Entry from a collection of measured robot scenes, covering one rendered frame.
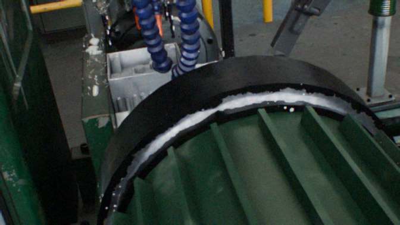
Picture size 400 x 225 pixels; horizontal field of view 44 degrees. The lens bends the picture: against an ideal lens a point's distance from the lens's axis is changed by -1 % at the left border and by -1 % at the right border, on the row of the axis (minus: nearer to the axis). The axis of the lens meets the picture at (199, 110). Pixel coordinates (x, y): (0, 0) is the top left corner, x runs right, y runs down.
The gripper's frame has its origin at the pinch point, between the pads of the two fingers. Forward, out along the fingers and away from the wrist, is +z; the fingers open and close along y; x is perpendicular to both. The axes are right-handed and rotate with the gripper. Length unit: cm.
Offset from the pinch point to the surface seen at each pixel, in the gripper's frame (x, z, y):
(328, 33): 55, 12, -78
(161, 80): -15.0, 14.8, -1.0
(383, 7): 36.3, -5.9, -33.3
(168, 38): -9.3, 16.3, -26.7
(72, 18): -5, 117, -311
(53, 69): -24, 58, -86
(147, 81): -17.1, 15.6, -1.0
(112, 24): -20.7, 17.6, -27.9
